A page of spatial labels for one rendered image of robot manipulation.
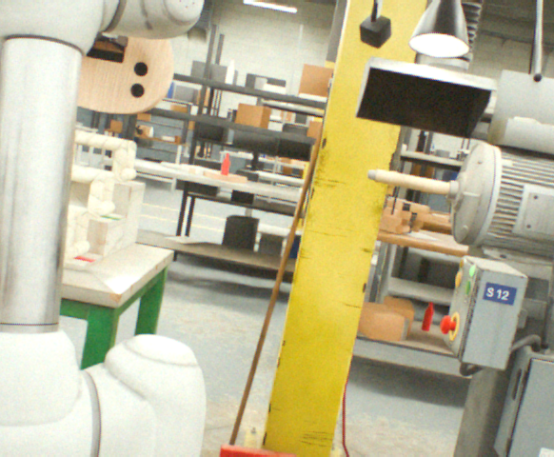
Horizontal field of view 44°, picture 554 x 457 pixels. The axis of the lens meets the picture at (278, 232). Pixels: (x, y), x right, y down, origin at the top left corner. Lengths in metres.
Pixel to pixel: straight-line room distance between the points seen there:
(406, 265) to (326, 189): 4.12
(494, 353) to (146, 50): 1.14
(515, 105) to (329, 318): 1.18
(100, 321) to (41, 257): 0.55
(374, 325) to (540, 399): 2.29
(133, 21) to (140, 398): 0.52
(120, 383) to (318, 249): 1.72
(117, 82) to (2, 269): 1.05
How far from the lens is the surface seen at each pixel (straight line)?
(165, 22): 1.01
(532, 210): 1.66
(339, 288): 2.64
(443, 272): 6.65
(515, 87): 1.86
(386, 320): 3.93
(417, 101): 1.88
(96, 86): 1.92
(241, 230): 6.51
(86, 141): 1.89
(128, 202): 1.84
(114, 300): 1.42
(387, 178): 1.70
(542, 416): 1.71
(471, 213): 1.66
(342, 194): 2.59
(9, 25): 0.97
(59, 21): 0.95
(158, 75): 1.88
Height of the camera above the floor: 1.29
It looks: 7 degrees down
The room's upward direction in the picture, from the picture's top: 11 degrees clockwise
